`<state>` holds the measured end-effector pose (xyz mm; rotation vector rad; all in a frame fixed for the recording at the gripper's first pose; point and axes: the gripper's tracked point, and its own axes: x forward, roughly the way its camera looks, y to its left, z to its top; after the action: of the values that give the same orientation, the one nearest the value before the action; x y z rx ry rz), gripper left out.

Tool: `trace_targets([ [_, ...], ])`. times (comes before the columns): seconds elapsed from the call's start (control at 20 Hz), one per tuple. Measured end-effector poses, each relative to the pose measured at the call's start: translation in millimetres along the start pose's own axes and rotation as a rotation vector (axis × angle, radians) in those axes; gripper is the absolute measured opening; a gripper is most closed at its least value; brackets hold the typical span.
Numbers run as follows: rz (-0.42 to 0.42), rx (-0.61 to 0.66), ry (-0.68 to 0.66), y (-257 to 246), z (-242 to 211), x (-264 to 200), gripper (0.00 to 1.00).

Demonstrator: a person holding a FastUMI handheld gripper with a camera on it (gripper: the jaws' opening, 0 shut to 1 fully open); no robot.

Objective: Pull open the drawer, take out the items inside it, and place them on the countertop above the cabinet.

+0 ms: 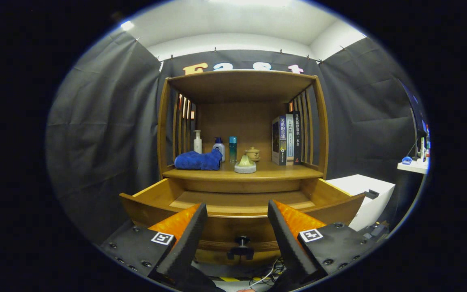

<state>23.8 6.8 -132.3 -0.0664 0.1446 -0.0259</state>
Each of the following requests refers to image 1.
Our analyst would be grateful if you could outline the dark cover book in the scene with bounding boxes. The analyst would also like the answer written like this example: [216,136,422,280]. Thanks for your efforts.
[272,116,287,165]

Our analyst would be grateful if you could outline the floor cables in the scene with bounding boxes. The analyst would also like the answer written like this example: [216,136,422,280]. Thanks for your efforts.
[254,258,287,286]

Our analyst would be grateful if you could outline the white spine book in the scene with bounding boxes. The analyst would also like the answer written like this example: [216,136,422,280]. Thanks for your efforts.
[285,114,295,165]

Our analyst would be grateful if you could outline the black electronic box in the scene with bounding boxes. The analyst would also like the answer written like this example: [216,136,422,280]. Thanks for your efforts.
[359,221,390,243]

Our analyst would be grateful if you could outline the white side table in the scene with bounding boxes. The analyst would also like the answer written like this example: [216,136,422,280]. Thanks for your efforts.
[397,158,429,175]

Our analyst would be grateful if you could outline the large ceiling light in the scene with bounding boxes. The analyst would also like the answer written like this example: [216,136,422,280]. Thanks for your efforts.
[207,0,293,6]

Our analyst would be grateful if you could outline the wooden cabinet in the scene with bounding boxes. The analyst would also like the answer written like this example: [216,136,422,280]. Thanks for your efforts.
[157,69,330,266]

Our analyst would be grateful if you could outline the blue towel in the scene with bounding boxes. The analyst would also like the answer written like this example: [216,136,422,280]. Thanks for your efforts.
[174,149,223,171]

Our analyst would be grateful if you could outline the white bottle with blue cap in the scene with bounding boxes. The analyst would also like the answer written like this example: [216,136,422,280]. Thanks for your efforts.
[212,137,226,163]

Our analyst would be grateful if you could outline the pale green scrubbing brush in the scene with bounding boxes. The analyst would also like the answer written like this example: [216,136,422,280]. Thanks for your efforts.
[234,155,257,174]

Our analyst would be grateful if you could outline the wooden drawer with black knob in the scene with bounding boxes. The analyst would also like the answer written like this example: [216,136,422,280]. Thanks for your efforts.
[119,178,367,260]

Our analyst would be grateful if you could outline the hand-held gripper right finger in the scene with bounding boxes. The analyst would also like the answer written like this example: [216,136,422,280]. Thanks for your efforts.
[268,199,380,284]

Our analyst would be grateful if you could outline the wooden countertop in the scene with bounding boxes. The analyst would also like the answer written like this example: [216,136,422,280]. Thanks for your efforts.
[163,160,324,182]

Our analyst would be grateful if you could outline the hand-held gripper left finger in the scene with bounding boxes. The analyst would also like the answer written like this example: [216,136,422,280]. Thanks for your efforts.
[100,203,208,289]

